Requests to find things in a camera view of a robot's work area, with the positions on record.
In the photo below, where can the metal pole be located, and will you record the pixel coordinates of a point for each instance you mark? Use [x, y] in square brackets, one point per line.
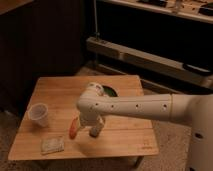
[97, 34]

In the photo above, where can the clear plastic cup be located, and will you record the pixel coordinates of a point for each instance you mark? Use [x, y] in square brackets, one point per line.
[38, 114]

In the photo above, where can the green plate with items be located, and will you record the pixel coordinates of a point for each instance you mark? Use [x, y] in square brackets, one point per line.
[109, 91]

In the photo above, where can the wooden folding table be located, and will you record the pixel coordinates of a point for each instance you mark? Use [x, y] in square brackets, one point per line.
[121, 136]

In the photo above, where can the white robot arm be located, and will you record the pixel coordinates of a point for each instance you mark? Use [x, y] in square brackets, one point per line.
[195, 111]

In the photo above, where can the long grey bench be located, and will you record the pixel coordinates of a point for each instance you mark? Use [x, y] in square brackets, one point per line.
[148, 61]

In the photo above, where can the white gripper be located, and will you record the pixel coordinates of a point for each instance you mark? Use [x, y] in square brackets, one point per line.
[85, 121]

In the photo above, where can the white sponge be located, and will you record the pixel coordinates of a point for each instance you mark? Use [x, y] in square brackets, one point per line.
[52, 145]

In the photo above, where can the black object on bench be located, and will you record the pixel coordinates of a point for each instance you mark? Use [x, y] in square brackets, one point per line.
[197, 70]

